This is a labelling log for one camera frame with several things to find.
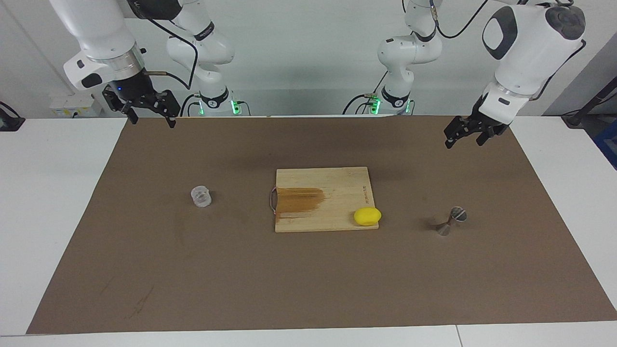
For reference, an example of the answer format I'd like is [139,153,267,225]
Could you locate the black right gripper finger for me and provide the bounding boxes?
[145,90,181,129]
[102,88,139,125]

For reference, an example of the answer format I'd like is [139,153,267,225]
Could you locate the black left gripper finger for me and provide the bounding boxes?
[444,116,483,149]
[476,126,502,147]

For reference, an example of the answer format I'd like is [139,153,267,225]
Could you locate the metal double jigger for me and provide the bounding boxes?
[436,206,468,237]

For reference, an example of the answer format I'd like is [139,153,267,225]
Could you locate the small clear glass cup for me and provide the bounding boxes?
[190,186,213,208]

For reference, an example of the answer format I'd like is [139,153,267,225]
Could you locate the black stand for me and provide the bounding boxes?
[562,77,617,129]

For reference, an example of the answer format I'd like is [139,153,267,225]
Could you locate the blue box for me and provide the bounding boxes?
[593,118,617,170]

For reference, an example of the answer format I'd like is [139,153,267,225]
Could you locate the yellow lemon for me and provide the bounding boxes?
[354,207,382,227]

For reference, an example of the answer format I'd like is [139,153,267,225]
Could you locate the wooden cutting board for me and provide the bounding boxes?
[269,167,380,233]

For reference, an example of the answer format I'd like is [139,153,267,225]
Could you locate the brown table mat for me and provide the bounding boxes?
[27,115,617,335]

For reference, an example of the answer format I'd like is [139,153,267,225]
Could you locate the black right base cables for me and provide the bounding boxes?
[180,93,202,117]

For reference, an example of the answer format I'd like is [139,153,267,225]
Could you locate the black base cables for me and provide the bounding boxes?
[342,71,389,116]
[180,93,202,117]

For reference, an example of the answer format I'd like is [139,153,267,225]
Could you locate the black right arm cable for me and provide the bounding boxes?
[128,0,199,91]

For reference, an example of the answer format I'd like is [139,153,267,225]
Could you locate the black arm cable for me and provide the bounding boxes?
[128,0,199,91]
[428,0,587,102]

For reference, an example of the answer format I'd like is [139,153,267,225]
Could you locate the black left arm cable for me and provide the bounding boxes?
[428,0,587,102]

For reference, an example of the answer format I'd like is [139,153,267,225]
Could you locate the black clamp mount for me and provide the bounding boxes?
[0,101,26,132]

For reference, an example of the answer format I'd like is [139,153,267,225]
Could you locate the black left base cables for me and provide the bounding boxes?
[342,71,389,116]

